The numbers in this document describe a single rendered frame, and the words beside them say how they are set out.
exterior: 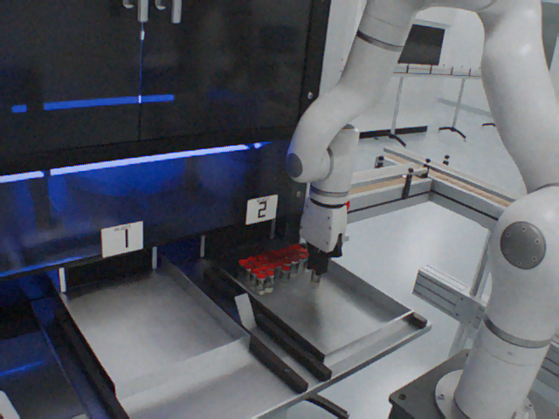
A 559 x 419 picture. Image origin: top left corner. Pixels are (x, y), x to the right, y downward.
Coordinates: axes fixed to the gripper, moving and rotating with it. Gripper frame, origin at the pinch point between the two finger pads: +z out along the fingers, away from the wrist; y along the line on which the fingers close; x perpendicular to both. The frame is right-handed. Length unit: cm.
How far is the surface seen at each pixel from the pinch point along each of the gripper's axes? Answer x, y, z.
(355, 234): 179, -135, 94
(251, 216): -8.2, -14.8, -6.7
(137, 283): -34.6, -19.0, 5.8
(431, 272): 88, -20, 39
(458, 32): 796, -468, -47
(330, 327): -8.2, 14.0, 5.7
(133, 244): -37.3, -14.7, -6.4
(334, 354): -15.8, 22.4, 3.5
